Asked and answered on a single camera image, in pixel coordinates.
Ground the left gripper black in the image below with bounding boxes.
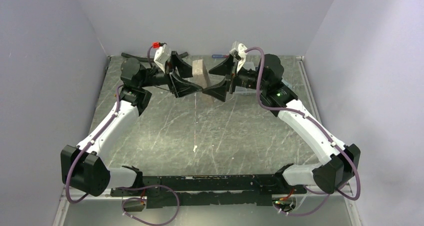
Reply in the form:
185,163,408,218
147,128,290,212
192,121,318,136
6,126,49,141
140,52,203,98

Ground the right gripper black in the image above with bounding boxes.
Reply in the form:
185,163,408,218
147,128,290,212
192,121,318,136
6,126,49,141
203,54,268,102

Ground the light blue cleaning cloth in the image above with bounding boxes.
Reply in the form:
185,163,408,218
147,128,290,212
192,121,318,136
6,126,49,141
281,79,294,91

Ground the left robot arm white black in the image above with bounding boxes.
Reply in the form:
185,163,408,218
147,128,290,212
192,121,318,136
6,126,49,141
60,51,203,204

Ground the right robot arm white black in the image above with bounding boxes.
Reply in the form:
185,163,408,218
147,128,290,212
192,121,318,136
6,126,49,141
203,53,361,194

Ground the clear plastic organizer box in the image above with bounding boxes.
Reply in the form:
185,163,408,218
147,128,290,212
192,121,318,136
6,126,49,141
233,62,257,95

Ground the blue red screwdriver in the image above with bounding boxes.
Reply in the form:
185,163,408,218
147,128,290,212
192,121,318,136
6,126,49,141
211,54,229,59

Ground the black rubber hose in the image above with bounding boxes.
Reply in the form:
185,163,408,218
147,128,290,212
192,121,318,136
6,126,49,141
120,51,189,63

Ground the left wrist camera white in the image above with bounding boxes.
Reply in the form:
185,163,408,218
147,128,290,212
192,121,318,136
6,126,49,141
152,42,172,73

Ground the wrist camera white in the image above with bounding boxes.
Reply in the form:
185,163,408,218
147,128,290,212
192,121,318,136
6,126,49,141
152,42,172,73
229,41,248,72

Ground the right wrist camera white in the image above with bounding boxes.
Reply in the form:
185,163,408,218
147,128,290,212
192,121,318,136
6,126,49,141
229,41,248,72

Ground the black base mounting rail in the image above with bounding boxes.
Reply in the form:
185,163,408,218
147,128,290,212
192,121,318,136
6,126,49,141
110,173,306,209

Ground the aluminium frame rail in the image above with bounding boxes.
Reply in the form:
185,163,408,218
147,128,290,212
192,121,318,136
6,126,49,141
59,184,354,202

